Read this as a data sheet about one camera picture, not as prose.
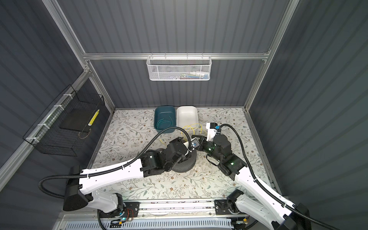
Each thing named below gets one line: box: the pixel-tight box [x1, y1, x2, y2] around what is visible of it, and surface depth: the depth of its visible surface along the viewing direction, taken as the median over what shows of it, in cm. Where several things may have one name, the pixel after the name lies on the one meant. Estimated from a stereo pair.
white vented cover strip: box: [63, 218, 233, 230], surface depth 72 cm
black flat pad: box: [59, 108, 96, 133], surface depth 77 cm
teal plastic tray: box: [153, 105, 176, 134], surface depth 111 cm
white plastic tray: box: [176, 105, 199, 131], surface depth 117 cm
